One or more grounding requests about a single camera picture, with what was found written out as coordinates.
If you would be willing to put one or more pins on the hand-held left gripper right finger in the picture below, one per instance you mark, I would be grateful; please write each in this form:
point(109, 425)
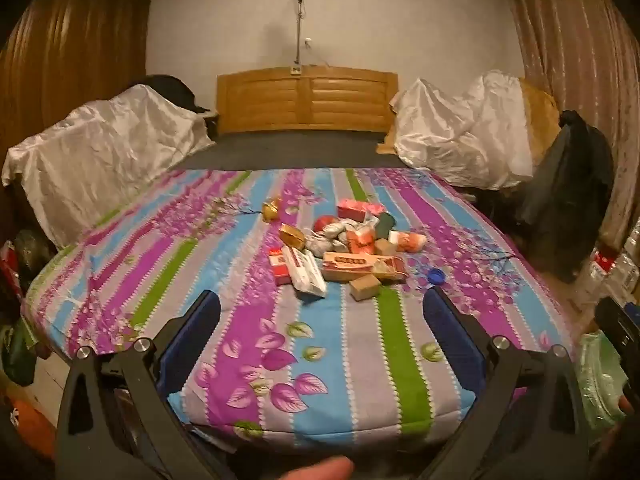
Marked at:
point(447, 325)

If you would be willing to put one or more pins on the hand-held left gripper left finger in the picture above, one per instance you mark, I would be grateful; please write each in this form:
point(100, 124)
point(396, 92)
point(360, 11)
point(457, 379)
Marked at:
point(192, 332)

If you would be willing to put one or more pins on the trash bin with green bag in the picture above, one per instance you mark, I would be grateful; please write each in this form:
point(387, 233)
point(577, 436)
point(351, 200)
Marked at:
point(600, 385)

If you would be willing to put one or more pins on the long red beige box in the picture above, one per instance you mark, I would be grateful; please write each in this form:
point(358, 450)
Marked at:
point(360, 265)

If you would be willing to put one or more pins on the orange white packet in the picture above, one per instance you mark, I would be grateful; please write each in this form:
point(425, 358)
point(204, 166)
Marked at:
point(409, 241)
point(360, 241)

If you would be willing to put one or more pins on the long white packet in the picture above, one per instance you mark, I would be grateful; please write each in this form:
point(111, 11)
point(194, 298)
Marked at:
point(307, 272)

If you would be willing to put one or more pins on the grey paper ball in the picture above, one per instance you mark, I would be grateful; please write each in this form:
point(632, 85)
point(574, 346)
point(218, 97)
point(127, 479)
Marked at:
point(337, 231)
point(318, 246)

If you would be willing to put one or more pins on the person's left hand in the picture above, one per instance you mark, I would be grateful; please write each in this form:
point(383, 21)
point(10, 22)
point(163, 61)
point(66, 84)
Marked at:
point(325, 470)

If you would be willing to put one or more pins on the blue bottle cap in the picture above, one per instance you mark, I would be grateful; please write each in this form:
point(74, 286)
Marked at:
point(437, 277)

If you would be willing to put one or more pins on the wrapped water bottle pack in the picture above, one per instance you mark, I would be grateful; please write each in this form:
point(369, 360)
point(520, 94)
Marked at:
point(612, 270)

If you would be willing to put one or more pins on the floral striped blanket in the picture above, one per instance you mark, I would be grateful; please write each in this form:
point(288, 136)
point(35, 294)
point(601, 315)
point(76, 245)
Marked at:
point(250, 320)

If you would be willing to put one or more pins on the brown cardboard cube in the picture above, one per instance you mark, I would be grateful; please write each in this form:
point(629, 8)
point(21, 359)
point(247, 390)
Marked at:
point(366, 289)

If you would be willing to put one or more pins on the small brown box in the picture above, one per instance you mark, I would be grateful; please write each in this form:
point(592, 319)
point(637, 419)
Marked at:
point(386, 247)

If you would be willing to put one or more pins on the red cigarette box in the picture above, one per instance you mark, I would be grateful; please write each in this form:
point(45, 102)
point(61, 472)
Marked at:
point(279, 266)

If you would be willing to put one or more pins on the dark green packet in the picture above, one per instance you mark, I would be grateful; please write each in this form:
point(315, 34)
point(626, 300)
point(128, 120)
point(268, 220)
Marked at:
point(386, 225)

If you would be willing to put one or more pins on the gold brown wrapper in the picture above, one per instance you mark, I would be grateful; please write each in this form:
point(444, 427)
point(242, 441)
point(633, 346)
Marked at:
point(291, 235)

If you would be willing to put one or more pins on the small gold box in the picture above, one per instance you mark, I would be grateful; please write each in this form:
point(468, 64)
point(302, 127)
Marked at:
point(271, 210)

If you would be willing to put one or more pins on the red white tissue pack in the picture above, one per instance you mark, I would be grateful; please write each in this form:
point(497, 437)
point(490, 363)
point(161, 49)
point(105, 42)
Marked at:
point(357, 210)

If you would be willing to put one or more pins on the dark jackets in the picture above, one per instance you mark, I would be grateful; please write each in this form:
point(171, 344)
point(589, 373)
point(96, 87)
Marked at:
point(570, 185)

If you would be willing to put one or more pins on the red round packet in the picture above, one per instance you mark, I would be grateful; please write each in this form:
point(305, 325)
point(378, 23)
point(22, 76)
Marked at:
point(325, 223)

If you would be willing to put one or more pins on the green bag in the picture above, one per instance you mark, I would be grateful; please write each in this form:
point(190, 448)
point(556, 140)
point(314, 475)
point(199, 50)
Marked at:
point(17, 355)

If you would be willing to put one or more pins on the orange bag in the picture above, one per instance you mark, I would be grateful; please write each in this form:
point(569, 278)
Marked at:
point(35, 425)

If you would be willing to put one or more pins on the white satin cloth cover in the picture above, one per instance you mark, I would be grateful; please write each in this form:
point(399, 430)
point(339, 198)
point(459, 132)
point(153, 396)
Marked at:
point(460, 130)
point(110, 160)

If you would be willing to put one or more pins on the red bag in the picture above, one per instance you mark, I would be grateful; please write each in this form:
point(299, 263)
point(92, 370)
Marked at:
point(7, 260)

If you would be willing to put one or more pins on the dark grey mattress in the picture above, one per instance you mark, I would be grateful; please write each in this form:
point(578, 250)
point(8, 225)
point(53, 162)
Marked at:
point(290, 152)

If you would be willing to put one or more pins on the brown wooden furniture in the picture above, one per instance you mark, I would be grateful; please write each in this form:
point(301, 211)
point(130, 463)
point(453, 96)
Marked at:
point(542, 120)

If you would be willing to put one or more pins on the black cloth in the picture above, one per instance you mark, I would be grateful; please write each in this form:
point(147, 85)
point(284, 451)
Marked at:
point(170, 90)

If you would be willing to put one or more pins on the wooden headboard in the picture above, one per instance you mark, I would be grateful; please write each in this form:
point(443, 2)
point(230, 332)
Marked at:
point(305, 100)

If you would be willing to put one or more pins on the pink patterned curtain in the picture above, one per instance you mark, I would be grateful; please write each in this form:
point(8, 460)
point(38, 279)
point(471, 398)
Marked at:
point(575, 60)

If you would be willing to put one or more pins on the brown wooden wardrobe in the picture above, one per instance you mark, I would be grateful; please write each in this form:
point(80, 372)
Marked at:
point(75, 60)

